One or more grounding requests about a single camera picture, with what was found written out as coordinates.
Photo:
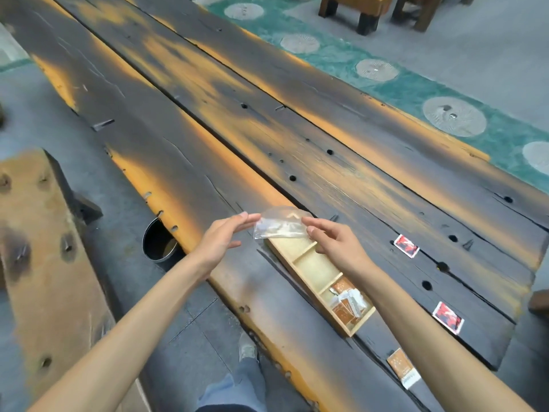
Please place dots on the person's right hand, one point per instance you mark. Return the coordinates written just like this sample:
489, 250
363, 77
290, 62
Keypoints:
341, 248

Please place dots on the person's left hand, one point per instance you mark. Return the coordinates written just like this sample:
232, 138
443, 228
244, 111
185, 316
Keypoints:
214, 244

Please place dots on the person's right thumb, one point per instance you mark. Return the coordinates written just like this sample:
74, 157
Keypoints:
316, 239

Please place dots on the person's left thumb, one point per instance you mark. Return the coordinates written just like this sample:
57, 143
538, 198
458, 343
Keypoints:
233, 244

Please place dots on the clear plastic bag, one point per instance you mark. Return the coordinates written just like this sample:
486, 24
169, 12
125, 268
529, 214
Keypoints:
281, 225

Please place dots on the person's right forearm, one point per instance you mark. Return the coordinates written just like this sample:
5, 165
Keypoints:
429, 343

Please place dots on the person's left forearm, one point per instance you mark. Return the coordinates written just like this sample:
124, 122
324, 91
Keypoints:
128, 338

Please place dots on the wooden divided tray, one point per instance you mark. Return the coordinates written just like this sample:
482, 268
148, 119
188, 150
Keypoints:
311, 270

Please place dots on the orange-brown sachet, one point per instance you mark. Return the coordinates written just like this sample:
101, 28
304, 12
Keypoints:
343, 286
343, 314

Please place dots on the white sachet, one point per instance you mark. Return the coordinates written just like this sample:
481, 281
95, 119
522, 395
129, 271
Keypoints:
356, 301

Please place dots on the round metal bin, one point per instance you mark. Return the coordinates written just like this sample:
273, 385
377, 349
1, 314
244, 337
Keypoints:
158, 244

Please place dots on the red and white packet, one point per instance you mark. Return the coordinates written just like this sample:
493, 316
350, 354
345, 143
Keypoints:
448, 317
406, 246

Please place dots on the person's grey shoe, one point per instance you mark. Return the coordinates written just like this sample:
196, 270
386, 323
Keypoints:
247, 348

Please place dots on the person's blue jeans leg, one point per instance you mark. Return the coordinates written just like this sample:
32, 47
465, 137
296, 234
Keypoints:
236, 388

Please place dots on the orange and white packet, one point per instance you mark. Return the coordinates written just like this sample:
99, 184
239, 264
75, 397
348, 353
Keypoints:
403, 368

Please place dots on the green runner with round discs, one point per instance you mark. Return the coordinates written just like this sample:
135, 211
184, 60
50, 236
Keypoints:
386, 87

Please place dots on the light wooden bench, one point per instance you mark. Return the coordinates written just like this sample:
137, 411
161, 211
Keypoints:
47, 270

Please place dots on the wooden stool with dark legs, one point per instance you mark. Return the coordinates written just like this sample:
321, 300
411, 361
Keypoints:
358, 6

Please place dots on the brown wooden stool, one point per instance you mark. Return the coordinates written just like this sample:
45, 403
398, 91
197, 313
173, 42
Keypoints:
418, 10

